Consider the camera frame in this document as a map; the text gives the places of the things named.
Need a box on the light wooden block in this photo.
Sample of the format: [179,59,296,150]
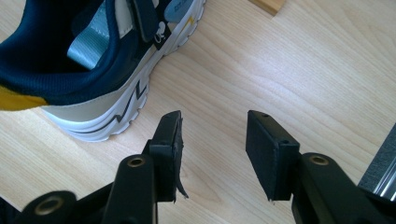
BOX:
[247,0,287,17]

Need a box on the grey metal rail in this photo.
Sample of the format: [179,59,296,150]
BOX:
[358,122,396,202]

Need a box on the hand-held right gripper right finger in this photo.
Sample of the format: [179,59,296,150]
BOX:
[245,109,302,202]

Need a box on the navy and white sneaker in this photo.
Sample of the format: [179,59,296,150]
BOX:
[0,0,207,143]

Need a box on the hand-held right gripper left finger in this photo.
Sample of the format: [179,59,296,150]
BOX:
[148,109,190,203]

